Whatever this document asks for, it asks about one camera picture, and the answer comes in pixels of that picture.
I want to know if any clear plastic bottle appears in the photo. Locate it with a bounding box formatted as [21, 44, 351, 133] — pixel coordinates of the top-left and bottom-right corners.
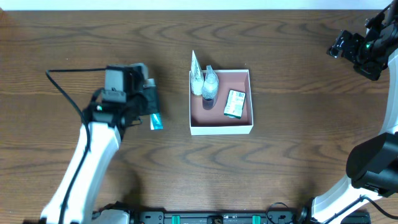
[202, 65, 219, 110]

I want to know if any green white toothpaste tube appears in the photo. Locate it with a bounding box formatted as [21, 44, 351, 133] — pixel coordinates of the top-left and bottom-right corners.
[150, 113, 164, 130]

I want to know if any green Dettol soap box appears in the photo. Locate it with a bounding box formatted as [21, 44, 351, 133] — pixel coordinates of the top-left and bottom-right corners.
[223, 90, 246, 119]

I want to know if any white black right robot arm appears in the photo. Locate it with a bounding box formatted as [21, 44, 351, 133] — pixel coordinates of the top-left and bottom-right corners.
[297, 0, 397, 223]

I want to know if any white box pink interior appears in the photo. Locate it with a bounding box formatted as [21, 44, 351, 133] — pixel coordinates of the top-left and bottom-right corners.
[188, 70, 254, 136]

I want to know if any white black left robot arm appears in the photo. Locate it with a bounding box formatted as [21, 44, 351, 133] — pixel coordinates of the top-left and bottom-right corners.
[39, 63, 163, 223]

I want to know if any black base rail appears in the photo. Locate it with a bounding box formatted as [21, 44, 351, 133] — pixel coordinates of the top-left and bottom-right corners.
[93, 210, 371, 224]

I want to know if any white Pantene tube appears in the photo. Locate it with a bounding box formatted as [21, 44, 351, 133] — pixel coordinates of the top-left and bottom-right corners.
[190, 50, 205, 96]

